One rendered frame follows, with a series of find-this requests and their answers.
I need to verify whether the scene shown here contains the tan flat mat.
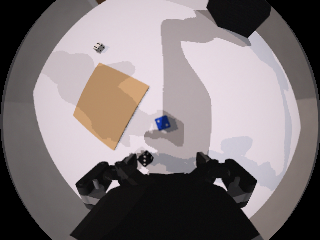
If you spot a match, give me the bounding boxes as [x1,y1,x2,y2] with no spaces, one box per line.
[73,63,150,151]

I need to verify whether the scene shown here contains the grey die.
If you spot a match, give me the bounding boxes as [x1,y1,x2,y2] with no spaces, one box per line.
[93,42,105,53]

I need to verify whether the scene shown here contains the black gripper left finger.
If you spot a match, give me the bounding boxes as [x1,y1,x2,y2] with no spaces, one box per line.
[75,153,155,210]

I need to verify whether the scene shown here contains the dark blue die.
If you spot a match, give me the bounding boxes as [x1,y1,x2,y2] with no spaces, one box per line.
[155,115,170,131]

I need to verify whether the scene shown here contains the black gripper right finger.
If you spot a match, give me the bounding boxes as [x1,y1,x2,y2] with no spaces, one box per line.
[178,152,257,208]

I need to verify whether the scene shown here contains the black die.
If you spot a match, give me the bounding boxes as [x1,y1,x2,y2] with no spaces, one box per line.
[137,150,154,167]

